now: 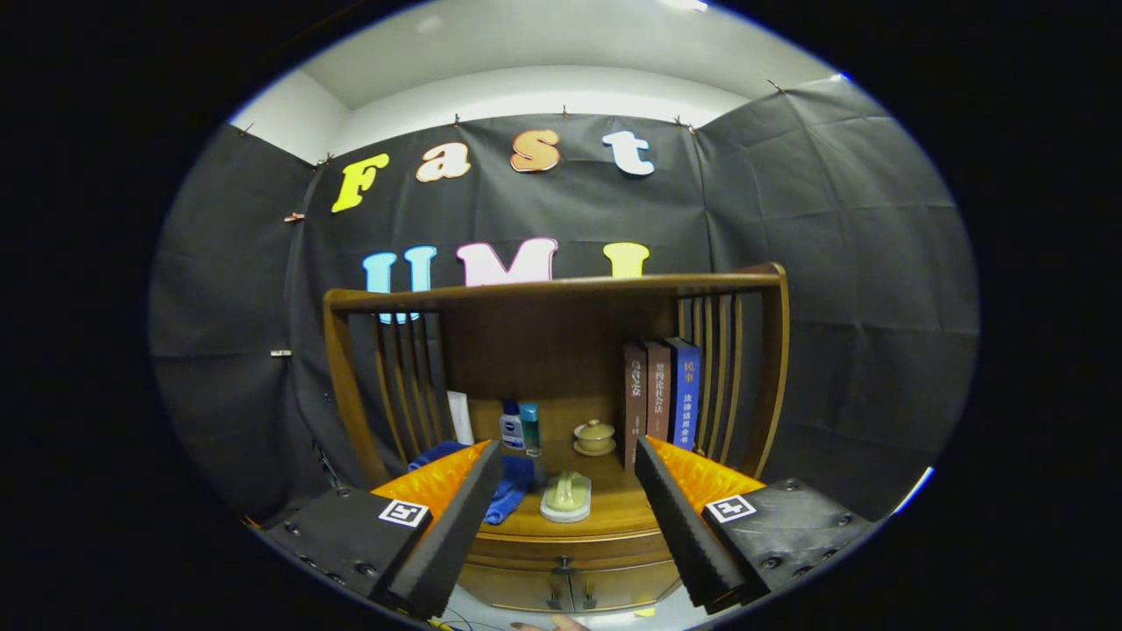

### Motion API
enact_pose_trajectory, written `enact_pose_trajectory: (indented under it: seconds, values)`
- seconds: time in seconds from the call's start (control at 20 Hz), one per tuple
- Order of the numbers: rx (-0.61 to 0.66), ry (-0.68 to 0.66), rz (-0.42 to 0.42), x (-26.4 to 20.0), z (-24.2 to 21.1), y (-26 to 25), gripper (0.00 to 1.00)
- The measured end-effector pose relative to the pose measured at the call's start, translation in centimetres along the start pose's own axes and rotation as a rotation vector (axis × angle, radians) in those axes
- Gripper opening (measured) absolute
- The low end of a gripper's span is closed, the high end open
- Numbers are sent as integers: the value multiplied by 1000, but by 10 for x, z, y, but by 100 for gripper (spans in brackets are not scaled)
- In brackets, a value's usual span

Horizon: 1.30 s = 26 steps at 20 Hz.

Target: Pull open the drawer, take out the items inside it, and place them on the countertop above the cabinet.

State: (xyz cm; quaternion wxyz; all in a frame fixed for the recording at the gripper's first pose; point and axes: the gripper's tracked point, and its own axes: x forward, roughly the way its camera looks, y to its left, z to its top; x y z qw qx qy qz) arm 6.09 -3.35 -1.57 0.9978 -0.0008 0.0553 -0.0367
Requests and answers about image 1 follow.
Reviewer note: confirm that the wooden cabinet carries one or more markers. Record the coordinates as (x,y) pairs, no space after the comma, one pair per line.
(543,342)

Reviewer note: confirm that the green scrub brush white sponge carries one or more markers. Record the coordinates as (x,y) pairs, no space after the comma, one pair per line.
(566,498)

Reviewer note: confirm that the reddish brown book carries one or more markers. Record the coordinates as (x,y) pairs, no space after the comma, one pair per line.
(658,390)

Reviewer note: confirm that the teal clear bottle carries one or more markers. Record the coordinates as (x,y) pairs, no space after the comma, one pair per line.
(530,431)

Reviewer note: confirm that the wooden countertop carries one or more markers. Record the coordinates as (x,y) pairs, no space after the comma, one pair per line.
(618,504)

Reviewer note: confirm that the blue book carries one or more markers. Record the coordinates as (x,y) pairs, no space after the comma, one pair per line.
(685,394)

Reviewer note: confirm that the wooden drawer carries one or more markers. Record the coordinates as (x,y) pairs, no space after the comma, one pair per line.
(526,549)

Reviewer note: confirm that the dark brown book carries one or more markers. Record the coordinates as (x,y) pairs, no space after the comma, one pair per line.
(635,403)

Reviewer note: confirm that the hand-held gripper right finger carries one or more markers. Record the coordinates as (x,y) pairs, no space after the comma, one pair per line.
(679,530)

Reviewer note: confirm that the white tube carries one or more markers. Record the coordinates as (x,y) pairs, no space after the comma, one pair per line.
(460,419)

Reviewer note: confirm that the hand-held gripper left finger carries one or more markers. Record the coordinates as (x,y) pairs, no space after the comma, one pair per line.
(456,535)

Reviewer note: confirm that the white bottle with blue cap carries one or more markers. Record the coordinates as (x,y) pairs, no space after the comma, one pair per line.
(511,431)

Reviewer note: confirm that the beige lidded tea bowl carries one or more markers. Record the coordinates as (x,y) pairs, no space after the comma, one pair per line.
(595,436)

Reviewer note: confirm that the blue towel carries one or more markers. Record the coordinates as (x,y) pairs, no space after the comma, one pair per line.
(515,491)

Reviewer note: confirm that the wooden cabinet door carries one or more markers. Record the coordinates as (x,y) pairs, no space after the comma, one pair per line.
(622,587)
(517,589)

